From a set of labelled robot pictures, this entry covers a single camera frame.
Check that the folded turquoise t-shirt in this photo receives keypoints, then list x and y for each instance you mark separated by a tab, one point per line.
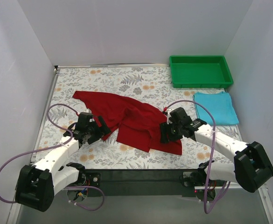
220	107

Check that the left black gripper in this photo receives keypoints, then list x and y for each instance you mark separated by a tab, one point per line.
99	129

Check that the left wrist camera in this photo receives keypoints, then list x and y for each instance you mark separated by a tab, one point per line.
90	117

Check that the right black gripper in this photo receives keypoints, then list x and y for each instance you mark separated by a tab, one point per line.
166	132

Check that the red t-shirt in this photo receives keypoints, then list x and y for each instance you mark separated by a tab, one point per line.
138	123

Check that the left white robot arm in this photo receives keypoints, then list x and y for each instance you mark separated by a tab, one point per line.
39	183

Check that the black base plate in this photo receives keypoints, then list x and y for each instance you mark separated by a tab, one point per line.
143	182

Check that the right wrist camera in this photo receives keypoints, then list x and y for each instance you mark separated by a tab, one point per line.
167	111

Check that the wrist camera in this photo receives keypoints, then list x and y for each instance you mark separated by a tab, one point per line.
167	111
90	117

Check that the green plastic tray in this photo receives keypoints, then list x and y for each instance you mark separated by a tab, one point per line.
200	72

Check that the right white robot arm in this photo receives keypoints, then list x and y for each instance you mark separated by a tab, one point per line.
250	166

